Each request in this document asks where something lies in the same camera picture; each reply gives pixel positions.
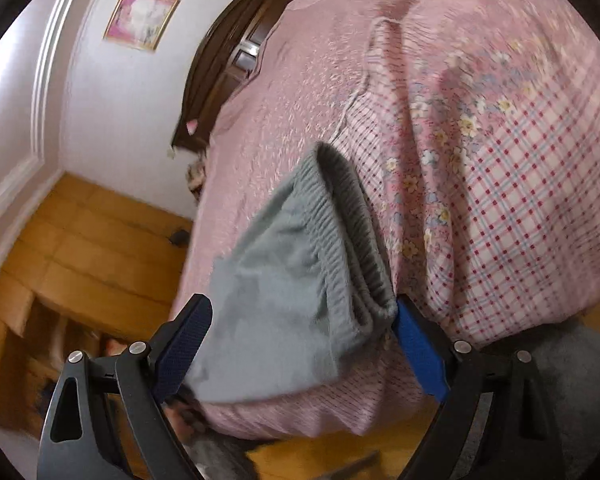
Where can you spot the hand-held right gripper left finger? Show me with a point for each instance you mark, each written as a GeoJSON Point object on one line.
{"type": "Point", "coordinates": [180, 355]}

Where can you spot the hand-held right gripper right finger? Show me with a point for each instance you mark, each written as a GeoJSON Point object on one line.
{"type": "Point", "coordinates": [420, 355]}

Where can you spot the grey pants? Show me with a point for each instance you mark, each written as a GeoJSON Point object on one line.
{"type": "Point", "coordinates": [285, 290]}

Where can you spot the small black pouch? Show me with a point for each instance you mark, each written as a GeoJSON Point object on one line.
{"type": "Point", "coordinates": [180, 238]}

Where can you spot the wooden wardrobe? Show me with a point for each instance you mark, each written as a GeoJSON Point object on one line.
{"type": "Point", "coordinates": [90, 250]}

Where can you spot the grey fluffy cloth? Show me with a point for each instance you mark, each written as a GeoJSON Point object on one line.
{"type": "Point", "coordinates": [580, 400]}

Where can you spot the pile of clothes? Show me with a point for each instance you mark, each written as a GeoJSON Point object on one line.
{"type": "Point", "coordinates": [197, 175]}

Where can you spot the pink floral bed cover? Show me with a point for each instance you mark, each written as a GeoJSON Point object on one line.
{"type": "Point", "coordinates": [480, 160]}

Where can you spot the small pink item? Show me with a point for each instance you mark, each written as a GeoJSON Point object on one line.
{"type": "Point", "coordinates": [193, 126]}

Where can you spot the dark wooden headboard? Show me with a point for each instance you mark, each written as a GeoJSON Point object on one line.
{"type": "Point", "coordinates": [240, 45]}

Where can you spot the framed wall photo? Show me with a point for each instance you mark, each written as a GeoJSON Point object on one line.
{"type": "Point", "coordinates": [141, 19]}

